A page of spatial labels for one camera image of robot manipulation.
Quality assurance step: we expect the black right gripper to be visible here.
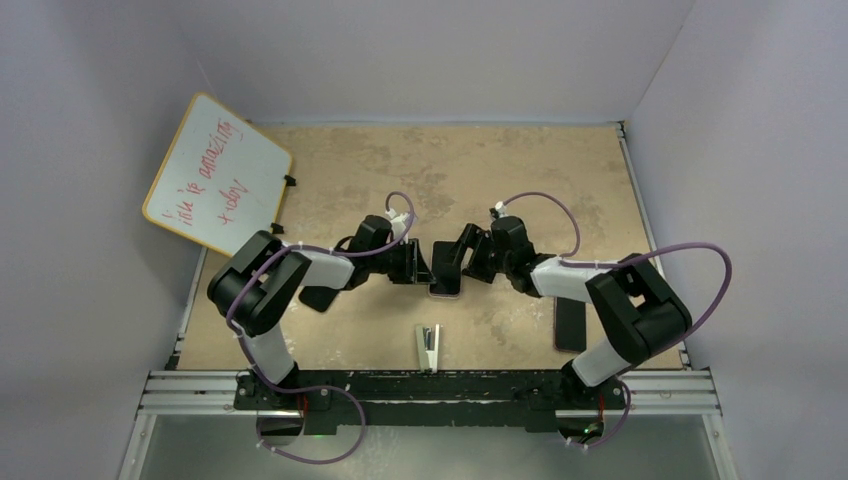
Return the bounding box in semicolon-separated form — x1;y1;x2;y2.
438;225;512;286

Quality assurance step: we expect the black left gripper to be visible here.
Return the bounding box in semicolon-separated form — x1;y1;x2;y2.
368;239;435;285

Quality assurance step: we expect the purple smartphone black screen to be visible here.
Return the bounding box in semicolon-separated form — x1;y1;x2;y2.
431;241;462;288

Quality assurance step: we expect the white phone case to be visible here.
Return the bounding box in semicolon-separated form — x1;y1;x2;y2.
428;284;461;299

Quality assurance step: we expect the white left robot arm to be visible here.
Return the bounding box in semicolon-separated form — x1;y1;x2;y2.
206;215;436;409

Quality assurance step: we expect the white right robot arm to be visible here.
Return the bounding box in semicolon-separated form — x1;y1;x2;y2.
441;216;693;407

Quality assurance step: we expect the black phone case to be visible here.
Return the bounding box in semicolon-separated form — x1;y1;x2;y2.
298;286;340;313

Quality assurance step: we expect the white stapler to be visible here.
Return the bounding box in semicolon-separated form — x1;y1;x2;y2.
414;324;441;374

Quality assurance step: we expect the yellow framed whiteboard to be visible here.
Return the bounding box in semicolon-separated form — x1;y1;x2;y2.
142;92;293;256

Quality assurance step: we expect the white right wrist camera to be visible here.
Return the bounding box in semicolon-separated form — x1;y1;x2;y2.
489;203;509;222

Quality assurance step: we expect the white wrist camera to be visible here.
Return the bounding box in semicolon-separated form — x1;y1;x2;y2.
489;203;509;222
386;208;415;244

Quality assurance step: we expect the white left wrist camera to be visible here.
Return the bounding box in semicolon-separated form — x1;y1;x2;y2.
386;208;415;244

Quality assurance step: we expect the black aluminium mounting rail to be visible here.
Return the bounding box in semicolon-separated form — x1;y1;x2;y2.
135;368;723;439

